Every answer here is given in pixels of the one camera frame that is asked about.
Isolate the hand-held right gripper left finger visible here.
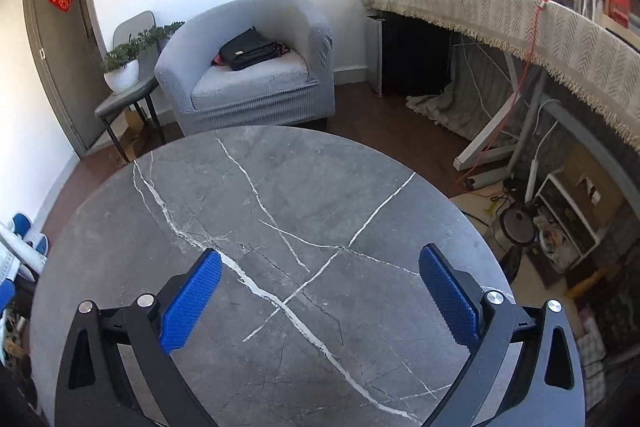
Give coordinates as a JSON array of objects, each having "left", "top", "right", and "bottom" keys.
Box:
[{"left": 55, "top": 249, "right": 223, "bottom": 427}]

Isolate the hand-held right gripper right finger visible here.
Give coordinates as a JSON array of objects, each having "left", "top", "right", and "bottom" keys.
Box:
[{"left": 418, "top": 244, "right": 586, "bottom": 427}]

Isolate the round black pot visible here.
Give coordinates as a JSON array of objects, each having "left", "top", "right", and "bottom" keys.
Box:
[{"left": 492, "top": 204, "right": 539, "bottom": 254}]

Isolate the blue white slipper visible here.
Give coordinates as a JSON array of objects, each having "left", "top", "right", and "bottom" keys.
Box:
[
  {"left": 27, "top": 234, "right": 51, "bottom": 259},
  {"left": 11, "top": 213, "right": 34, "bottom": 239}
]

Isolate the cardboard box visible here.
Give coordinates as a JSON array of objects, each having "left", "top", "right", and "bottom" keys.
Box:
[{"left": 122, "top": 104, "right": 151, "bottom": 162}]

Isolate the grey hanging cloth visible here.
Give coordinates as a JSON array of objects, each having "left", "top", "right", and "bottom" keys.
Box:
[{"left": 406, "top": 52, "right": 521, "bottom": 142}]

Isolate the grey armchair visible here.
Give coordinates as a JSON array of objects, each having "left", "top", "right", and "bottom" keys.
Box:
[{"left": 154, "top": 0, "right": 336, "bottom": 135}]

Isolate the grey dining chair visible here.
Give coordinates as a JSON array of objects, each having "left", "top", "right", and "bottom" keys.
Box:
[{"left": 95, "top": 11, "right": 167, "bottom": 164}]

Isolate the potted plant in white pot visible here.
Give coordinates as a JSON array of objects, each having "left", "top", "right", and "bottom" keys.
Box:
[{"left": 100, "top": 22, "right": 186, "bottom": 95}]

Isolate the black cabinet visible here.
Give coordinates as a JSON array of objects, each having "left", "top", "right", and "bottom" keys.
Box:
[{"left": 381, "top": 14, "right": 453, "bottom": 98}]

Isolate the black bag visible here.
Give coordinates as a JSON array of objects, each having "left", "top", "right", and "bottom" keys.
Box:
[{"left": 218, "top": 27, "right": 278, "bottom": 71}]

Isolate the grey door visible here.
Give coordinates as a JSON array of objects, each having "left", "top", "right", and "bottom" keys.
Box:
[{"left": 22, "top": 0, "right": 108, "bottom": 158}]

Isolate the beige fringed desk cloth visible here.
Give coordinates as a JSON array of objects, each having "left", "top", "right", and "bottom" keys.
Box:
[{"left": 361, "top": 0, "right": 640, "bottom": 148}]

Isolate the white wire rack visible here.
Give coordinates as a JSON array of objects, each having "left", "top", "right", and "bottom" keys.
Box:
[{"left": 532, "top": 172, "right": 626, "bottom": 273}]

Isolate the white desk frame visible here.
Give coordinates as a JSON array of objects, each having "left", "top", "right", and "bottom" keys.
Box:
[{"left": 453, "top": 57, "right": 568, "bottom": 186}]

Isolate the orange cable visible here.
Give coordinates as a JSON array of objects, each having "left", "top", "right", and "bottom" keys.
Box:
[{"left": 464, "top": 0, "right": 547, "bottom": 202}]

